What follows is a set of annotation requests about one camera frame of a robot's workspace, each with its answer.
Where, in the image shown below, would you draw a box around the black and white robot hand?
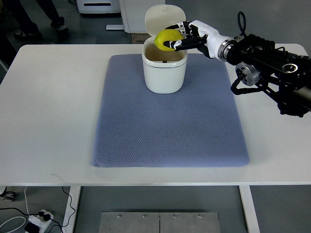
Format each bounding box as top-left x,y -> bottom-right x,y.
163,20 -> 236,62

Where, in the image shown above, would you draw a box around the yellow lemon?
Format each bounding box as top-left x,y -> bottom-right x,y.
154,29 -> 184,51

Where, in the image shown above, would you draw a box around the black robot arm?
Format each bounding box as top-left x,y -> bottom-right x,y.
226,11 -> 311,117

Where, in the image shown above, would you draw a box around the white trash bin open lid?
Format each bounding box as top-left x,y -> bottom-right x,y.
142,4 -> 188,94

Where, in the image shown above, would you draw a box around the cardboard box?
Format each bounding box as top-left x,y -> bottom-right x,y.
131,33 -> 150,44

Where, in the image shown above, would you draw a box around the white cabinet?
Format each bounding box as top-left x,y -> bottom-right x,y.
106,0 -> 165,33

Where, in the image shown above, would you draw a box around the blue textured mat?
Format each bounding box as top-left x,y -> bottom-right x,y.
92,54 -> 249,167

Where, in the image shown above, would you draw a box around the white machine with slot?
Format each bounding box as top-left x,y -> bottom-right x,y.
76,0 -> 121,15

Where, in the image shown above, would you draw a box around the person's dark trouser legs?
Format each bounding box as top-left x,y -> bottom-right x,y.
3,0 -> 69,40

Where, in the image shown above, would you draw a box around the white right table leg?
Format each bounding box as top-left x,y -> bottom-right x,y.
239,185 -> 260,233

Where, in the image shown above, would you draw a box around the white table leg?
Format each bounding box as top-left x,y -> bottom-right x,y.
239,185 -> 260,233
62,186 -> 81,233

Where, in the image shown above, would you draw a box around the white left table leg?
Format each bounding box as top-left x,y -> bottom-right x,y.
62,186 -> 81,233

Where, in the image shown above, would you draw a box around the white power strip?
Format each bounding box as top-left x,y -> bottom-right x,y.
24,210 -> 54,233

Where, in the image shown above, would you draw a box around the caster wheel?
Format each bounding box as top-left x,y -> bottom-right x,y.
0,186 -> 16,201

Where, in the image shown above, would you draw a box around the white cable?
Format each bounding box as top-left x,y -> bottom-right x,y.
0,186 -> 31,233

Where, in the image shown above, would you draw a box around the black power cable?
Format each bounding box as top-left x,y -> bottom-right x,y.
38,186 -> 76,233

